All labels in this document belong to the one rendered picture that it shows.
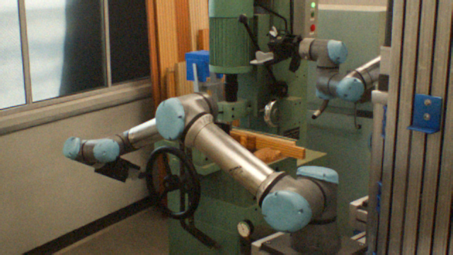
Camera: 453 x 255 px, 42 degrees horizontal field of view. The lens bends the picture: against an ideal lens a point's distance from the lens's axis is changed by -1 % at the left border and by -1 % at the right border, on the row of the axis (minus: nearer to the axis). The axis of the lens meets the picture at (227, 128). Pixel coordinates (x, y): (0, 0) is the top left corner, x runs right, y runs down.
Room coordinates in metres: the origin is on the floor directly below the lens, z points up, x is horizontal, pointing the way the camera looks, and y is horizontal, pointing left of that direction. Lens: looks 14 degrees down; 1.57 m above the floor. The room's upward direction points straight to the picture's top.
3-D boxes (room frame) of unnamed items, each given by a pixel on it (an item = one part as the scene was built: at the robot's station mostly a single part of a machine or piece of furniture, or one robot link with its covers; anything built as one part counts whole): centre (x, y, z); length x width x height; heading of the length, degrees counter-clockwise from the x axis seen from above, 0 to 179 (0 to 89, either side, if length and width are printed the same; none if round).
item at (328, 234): (1.58, -0.25, 0.87); 0.15 x 0.15 x 0.10
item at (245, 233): (2.05, -0.07, 0.65); 0.06 x 0.04 x 0.08; 49
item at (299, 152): (2.35, -0.06, 0.92); 0.62 x 0.02 x 0.04; 49
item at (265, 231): (2.11, -0.12, 0.58); 0.12 x 0.08 x 0.08; 139
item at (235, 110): (2.40, -0.03, 1.03); 0.14 x 0.07 x 0.09; 139
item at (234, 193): (2.48, -0.10, 0.76); 0.57 x 0.45 x 0.09; 139
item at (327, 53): (1.96, -0.34, 1.33); 0.11 x 0.08 x 0.09; 49
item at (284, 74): (2.45, -0.27, 1.23); 0.09 x 0.08 x 0.15; 139
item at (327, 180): (1.58, -0.25, 0.98); 0.13 x 0.12 x 0.14; 145
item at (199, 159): (2.24, 0.11, 0.92); 0.15 x 0.13 x 0.09; 49
